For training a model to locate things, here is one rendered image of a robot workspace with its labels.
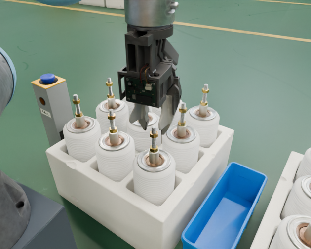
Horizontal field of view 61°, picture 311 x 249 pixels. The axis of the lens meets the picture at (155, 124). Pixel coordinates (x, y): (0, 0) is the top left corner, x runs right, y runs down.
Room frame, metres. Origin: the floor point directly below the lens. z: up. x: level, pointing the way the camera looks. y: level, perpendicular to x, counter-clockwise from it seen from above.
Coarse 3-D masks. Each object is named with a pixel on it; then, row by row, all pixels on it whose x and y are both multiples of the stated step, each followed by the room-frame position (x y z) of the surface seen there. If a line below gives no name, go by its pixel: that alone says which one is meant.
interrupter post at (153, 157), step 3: (150, 153) 0.42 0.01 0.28; (153, 153) 0.42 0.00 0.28; (156, 153) 0.42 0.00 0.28; (150, 156) 0.42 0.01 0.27; (153, 156) 0.42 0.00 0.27; (156, 156) 0.42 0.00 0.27; (150, 159) 0.42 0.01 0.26; (153, 159) 0.42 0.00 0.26; (156, 159) 0.42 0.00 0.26; (150, 162) 0.42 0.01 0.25; (153, 162) 0.42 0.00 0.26; (156, 162) 0.42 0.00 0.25
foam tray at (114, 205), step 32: (224, 128) 0.65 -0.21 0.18; (64, 160) 0.51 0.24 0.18; (96, 160) 0.51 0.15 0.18; (224, 160) 0.60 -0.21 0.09; (64, 192) 0.52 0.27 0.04; (96, 192) 0.44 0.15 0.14; (128, 192) 0.40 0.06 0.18; (192, 192) 0.43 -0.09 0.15; (128, 224) 0.38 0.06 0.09; (160, 224) 0.33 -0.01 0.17
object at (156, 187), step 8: (136, 160) 0.43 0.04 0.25; (136, 168) 0.41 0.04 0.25; (168, 168) 0.41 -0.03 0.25; (136, 176) 0.40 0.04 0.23; (144, 176) 0.39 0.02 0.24; (152, 176) 0.39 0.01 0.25; (160, 176) 0.39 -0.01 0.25; (168, 176) 0.39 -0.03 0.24; (136, 184) 0.40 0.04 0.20; (144, 184) 0.39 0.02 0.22; (152, 184) 0.38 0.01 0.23; (160, 184) 0.38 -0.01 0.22; (168, 184) 0.39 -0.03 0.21; (136, 192) 0.41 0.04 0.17; (144, 192) 0.39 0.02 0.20; (152, 192) 0.38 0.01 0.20; (160, 192) 0.39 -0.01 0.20; (168, 192) 0.40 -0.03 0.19; (152, 200) 0.38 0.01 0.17; (160, 200) 0.38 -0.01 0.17
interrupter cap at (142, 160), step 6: (144, 150) 0.46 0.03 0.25; (162, 150) 0.46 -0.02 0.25; (138, 156) 0.44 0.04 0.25; (144, 156) 0.44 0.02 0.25; (162, 156) 0.44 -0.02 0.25; (168, 156) 0.44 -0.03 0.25; (138, 162) 0.42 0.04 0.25; (144, 162) 0.42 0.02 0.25; (162, 162) 0.42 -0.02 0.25; (168, 162) 0.42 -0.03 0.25; (144, 168) 0.40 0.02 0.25; (150, 168) 0.40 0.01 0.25; (156, 168) 0.40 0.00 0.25; (162, 168) 0.40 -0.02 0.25
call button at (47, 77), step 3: (42, 75) 0.70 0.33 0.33; (45, 75) 0.70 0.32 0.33; (48, 75) 0.70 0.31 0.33; (51, 75) 0.70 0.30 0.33; (54, 75) 0.71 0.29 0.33; (42, 78) 0.68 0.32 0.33; (45, 78) 0.68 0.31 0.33; (48, 78) 0.69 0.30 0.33; (51, 78) 0.69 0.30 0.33; (54, 78) 0.70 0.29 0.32; (42, 81) 0.69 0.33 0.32; (45, 81) 0.68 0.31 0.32; (48, 81) 0.68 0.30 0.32; (51, 81) 0.69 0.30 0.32
